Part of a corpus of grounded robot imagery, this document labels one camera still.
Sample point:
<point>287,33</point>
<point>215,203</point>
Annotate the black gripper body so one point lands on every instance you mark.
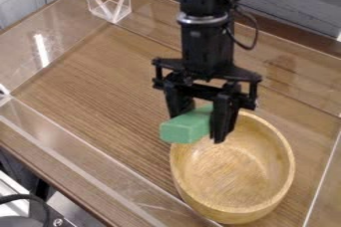
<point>207,72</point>

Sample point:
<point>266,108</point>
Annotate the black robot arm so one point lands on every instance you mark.
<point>208,13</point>

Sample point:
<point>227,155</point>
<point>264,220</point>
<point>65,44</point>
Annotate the clear acrylic tray wall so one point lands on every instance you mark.
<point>110,189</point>

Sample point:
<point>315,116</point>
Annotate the clear acrylic corner bracket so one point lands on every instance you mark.
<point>110,10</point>

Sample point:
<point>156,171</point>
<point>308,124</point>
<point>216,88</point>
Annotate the green block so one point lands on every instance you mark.
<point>189,127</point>

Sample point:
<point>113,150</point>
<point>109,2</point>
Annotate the brown wooden bowl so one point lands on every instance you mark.
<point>235,181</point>

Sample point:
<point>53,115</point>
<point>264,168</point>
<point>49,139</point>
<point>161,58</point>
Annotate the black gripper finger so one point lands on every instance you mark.
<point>180,102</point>
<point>224,116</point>

